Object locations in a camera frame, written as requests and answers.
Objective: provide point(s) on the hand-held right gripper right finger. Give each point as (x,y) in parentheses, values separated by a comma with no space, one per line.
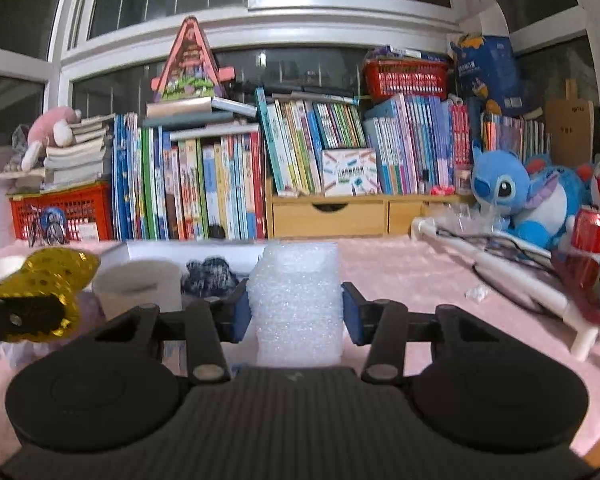
(350,312)

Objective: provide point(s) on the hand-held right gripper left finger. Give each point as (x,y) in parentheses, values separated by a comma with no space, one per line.
(241,310)

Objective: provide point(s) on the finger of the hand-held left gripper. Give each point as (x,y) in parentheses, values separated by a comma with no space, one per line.
(30,316)

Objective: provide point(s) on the gold sequin soft toy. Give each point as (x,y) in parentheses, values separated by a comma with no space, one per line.
(50,272)

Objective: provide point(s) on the white foam block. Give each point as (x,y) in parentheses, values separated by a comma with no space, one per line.
(295,305)

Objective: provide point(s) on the clear plastic storage box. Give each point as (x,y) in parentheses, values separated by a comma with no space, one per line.
(180,250)

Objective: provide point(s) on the dark grey fuzzy ball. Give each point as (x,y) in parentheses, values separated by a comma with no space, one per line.
(210,275)

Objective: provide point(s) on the white round dish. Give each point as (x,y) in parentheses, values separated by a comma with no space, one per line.
(0,267)

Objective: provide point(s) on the pink fleece blanket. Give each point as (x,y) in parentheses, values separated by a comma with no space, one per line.
(420,280)

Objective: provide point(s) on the miniature bicycle model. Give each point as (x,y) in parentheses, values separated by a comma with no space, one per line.
(47,227)

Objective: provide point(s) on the wooden drawer organizer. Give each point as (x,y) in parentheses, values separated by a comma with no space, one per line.
(330,215)

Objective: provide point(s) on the red plastic crate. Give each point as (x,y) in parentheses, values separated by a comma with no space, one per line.
(80,205)

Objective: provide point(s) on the small white paper scrap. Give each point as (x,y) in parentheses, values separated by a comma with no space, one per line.
(477,293)

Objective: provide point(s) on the row of tall blue-green books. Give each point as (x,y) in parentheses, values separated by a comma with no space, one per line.
(190,185)

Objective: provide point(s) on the white pencil-print box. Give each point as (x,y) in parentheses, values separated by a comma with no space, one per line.
(350,172)

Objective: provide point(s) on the clear plastic wrap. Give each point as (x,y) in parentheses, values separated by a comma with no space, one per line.
(460,220)

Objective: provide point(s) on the small pink trinket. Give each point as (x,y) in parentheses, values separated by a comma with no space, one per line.
(441,190)

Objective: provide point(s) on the stack of flat paperback books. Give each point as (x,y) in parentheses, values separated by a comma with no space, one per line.
(75,160)

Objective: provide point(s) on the grey knitted cloth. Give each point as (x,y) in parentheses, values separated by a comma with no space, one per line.
(15,150)

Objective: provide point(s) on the row of leaning picture books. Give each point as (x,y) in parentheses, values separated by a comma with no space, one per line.
(305,145)

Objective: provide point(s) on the row of blue-purple books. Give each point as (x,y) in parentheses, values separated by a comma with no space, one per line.
(415,145)

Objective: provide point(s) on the pink plush toy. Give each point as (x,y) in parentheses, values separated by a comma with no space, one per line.
(50,130)

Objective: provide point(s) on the blue alien plush toy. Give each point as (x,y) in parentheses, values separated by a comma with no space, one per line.
(500,185)

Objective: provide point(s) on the pile of flat hardcover books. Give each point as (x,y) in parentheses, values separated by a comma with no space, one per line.
(200,115)

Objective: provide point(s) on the blue finned plush toy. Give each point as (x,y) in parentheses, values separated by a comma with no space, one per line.
(550,200)

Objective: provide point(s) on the red translucent wrapper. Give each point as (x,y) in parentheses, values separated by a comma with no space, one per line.
(580,280)

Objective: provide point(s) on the red mesh basket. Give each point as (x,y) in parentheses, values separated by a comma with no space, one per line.
(405,82)

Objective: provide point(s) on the row of thin colourful books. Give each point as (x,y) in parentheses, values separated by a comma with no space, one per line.
(515,132)

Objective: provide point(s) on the pink triangular toy house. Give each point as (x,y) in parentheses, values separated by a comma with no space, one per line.
(190,65)

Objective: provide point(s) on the red soda can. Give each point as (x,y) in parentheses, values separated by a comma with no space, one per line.
(590,230)

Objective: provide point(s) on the booklets in red basket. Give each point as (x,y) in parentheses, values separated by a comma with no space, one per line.
(405,52)

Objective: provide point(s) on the blue printed carton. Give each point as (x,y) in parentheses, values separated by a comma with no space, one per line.
(485,75)

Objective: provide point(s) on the brown cardboard piece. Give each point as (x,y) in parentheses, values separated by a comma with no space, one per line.
(570,130)

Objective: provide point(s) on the white pipe frame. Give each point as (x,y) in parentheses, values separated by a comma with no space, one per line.
(510,270)

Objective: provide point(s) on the white window frame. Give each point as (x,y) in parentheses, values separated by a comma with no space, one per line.
(350,5)

